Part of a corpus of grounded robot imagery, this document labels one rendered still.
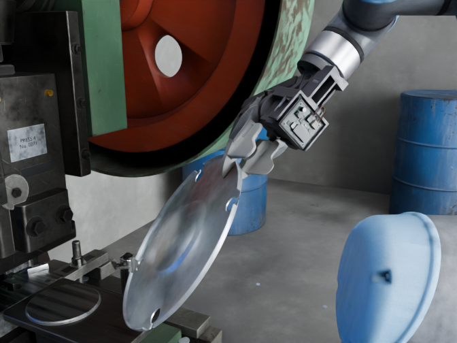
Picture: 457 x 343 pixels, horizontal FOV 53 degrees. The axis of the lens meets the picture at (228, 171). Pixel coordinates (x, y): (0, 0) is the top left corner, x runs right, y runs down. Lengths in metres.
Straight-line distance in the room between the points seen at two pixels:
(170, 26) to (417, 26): 2.94
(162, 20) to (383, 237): 0.79
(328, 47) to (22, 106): 0.48
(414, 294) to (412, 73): 3.50
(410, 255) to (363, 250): 0.04
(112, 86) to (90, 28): 0.11
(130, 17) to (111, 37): 0.19
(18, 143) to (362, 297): 0.59
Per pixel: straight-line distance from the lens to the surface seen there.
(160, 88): 1.07
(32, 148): 0.82
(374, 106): 3.89
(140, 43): 1.10
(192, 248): 0.64
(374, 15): 0.65
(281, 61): 0.92
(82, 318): 0.84
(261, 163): 0.67
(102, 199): 2.87
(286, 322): 2.20
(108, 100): 0.88
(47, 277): 0.99
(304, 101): 0.64
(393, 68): 3.85
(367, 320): 0.37
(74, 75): 0.83
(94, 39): 0.85
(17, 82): 0.80
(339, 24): 0.70
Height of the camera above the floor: 1.22
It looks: 16 degrees down
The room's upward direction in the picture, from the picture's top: straight up
